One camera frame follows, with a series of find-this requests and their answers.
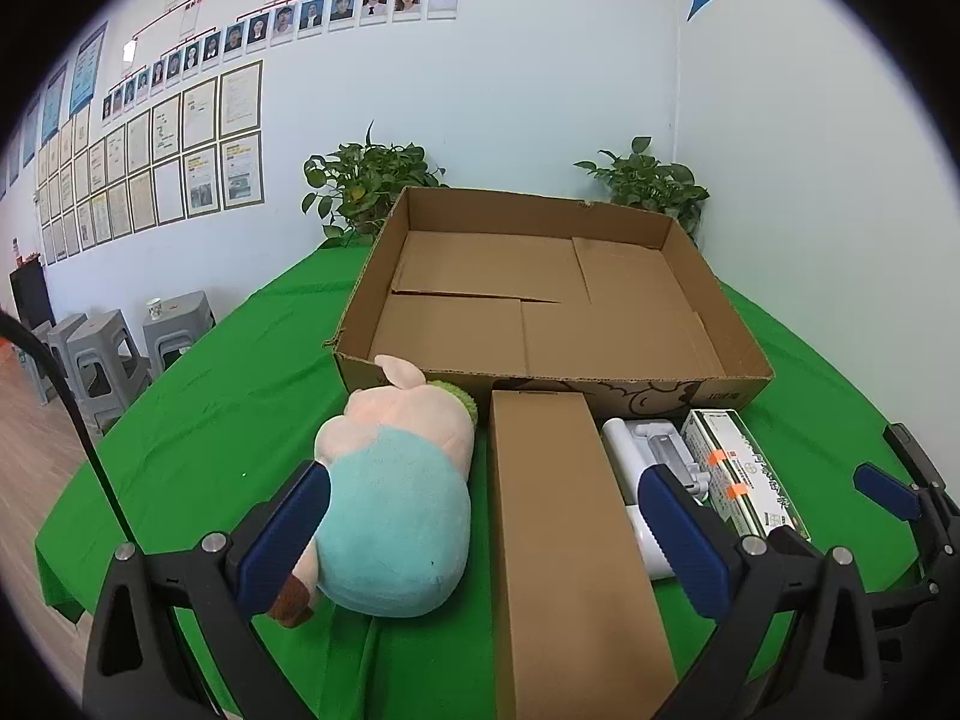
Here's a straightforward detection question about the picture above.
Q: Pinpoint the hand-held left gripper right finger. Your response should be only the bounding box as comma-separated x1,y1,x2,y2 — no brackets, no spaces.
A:
636,462,886,720

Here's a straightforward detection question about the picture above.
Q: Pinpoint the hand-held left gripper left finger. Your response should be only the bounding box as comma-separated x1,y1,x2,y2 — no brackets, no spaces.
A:
82,457,335,720

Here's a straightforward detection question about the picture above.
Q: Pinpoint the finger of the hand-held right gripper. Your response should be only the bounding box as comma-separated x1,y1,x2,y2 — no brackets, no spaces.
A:
853,424,960,593
862,577,947,661

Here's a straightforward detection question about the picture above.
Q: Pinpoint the white lint roller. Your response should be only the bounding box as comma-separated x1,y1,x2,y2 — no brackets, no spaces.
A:
602,418,680,582

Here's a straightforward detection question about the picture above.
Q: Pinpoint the pink pig plush toy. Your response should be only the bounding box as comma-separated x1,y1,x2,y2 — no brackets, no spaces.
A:
271,355,481,629

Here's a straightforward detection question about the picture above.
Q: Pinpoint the long brown cardboard box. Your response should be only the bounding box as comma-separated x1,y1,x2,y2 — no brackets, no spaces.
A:
489,390,680,720

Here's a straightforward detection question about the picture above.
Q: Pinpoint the large cardboard box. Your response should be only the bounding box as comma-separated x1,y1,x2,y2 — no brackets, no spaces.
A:
324,186,775,421

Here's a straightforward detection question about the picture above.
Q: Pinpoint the white phone stand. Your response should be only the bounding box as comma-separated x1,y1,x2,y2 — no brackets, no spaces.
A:
628,420,713,503

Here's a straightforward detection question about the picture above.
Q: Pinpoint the green and white carton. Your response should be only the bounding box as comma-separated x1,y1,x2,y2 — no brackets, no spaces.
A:
681,409,813,541

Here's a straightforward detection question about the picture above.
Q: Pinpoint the green tablecloth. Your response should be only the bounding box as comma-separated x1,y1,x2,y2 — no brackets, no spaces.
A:
34,244,960,720

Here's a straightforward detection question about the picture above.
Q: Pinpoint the grey plastic stool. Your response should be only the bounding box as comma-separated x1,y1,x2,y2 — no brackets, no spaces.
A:
142,290,218,380
66,309,151,436
45,313,89,365
15,326,57,406

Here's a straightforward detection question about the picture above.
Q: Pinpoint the black screen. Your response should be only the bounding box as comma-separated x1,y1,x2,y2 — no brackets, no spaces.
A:
9,259,55,331

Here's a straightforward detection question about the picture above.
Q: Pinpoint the small potted plant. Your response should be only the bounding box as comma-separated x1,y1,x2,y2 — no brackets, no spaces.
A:
574,136,711,248

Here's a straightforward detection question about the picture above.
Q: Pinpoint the bushy potted plant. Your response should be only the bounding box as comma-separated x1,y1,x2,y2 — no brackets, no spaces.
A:
302,120,451,248

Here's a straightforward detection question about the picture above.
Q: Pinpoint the large blue notice board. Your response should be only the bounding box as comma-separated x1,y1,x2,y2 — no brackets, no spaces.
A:
70,21,108,117

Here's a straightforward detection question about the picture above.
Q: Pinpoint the black cable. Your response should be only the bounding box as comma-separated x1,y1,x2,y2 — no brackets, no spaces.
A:
0,311,140,550

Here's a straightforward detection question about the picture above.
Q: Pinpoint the group of framed wall certificates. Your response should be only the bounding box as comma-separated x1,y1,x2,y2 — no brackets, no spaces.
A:
34,60,267,267

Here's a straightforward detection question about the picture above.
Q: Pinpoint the wall chart of portrait photos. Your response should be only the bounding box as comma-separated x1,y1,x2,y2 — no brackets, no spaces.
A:
101,0,460,121

